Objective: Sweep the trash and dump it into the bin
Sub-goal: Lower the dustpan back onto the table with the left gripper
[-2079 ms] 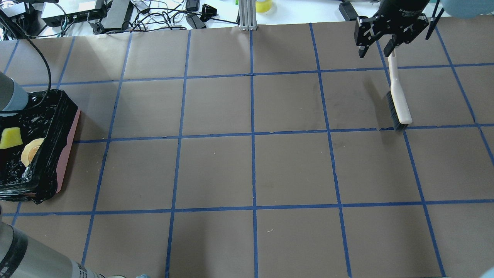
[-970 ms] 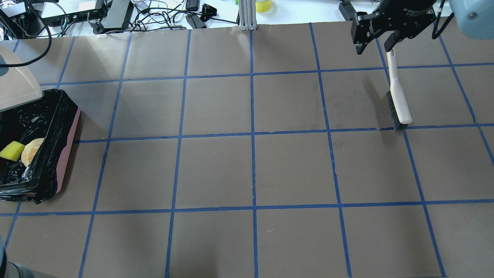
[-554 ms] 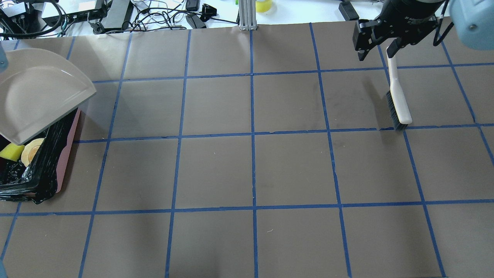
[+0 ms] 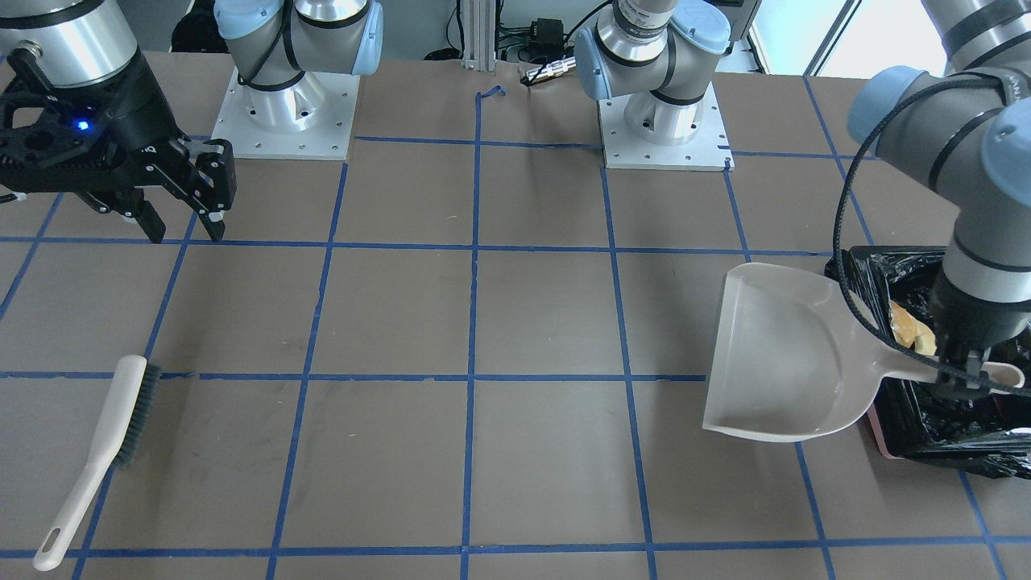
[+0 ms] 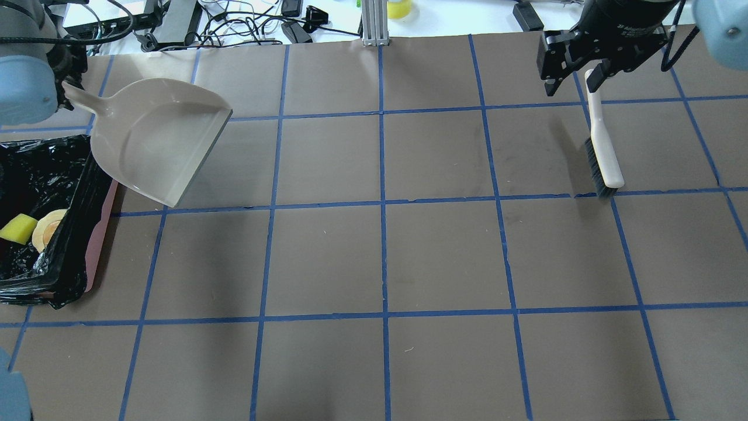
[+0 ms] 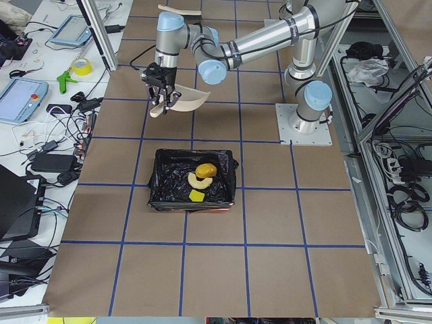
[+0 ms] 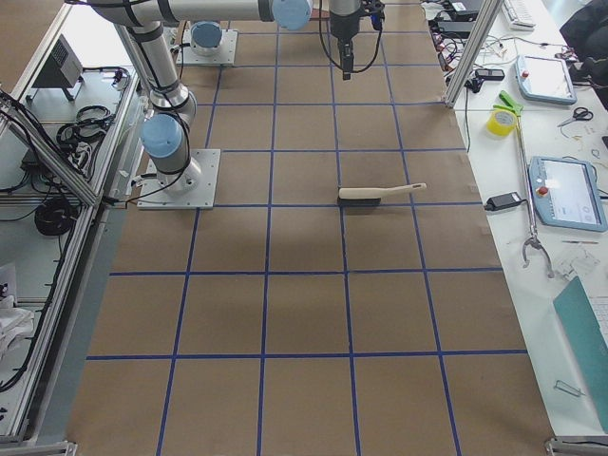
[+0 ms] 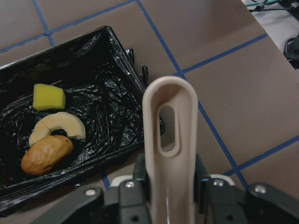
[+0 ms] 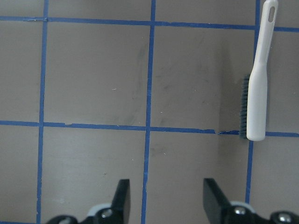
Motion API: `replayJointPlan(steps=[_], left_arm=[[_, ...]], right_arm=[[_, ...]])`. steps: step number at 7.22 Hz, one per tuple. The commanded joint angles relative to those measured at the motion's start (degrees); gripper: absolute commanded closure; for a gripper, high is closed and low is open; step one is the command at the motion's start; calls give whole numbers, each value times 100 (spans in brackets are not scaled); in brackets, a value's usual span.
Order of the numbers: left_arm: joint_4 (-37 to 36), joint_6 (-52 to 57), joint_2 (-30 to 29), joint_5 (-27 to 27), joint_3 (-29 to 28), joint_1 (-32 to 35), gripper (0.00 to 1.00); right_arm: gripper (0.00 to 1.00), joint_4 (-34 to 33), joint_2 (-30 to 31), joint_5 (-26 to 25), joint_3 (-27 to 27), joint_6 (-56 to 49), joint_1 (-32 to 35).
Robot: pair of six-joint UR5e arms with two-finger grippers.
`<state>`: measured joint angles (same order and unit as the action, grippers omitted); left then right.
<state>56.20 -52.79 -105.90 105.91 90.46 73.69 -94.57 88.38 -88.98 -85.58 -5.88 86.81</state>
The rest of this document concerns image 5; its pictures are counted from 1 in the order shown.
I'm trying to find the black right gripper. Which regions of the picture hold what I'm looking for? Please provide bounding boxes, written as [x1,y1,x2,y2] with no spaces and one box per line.
[538,1,670,96]

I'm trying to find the pink tray under bin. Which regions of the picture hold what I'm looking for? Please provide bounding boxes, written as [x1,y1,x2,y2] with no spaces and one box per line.
[84,181,119,294]

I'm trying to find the pale yellow scrap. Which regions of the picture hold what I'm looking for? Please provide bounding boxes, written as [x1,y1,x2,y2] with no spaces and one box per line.
[30,209,67,254]

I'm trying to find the yellow green sponge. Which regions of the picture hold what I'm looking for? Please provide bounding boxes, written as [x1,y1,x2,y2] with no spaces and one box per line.
[1,213,38,244]

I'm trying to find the black cable bundle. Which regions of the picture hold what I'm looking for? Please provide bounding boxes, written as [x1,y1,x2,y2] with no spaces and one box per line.
[134,0,357,50]

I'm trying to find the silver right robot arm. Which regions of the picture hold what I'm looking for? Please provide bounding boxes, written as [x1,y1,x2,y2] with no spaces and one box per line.
[536,1,747,96]

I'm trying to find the aluminium frame post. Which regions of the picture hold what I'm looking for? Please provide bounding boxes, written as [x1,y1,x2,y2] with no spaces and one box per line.
[360,0,390,46]

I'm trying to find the beige plastic dustpan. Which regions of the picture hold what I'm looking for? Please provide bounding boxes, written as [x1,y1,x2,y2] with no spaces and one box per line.
[63,78,233,208]

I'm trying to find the black trash bin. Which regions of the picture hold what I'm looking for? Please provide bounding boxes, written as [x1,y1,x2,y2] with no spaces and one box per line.
[1,135,112,309]

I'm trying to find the black power adapter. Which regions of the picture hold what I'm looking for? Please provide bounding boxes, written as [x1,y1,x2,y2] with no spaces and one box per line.
[512,1,545,32]

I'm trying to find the yellow tape roll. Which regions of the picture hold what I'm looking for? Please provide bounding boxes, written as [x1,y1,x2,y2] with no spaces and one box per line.
[386,0,413,20]

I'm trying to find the white hand brush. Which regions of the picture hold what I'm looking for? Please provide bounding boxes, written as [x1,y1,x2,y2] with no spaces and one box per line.
[584,69,625,200]

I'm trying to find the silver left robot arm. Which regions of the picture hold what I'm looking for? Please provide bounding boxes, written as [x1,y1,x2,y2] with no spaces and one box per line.
[1,1,88,127]

